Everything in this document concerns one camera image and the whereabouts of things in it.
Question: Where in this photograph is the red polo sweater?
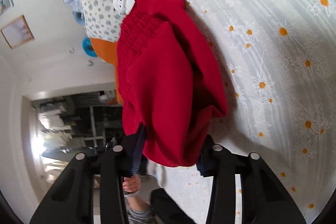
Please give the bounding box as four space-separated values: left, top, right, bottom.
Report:
117 0 228 167

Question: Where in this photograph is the person left hand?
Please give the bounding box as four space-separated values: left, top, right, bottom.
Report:
122 174 141 194

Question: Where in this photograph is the floral white pillow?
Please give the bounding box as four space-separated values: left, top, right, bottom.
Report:
82 0 125 42

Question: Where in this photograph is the white daisy eyelet blanket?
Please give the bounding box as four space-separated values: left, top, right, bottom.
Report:
146 0 336 224

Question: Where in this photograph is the light blue neck pillow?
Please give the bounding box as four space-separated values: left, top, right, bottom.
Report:
72 11 85 27

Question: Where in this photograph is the small white plush sheep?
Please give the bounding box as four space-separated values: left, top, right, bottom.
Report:
113 0 135 15

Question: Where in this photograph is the orange sofa bed frame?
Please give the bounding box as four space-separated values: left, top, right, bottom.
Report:
60 0 124 105

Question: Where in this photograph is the framed wall picture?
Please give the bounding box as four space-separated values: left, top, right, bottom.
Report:
1 15 34 49

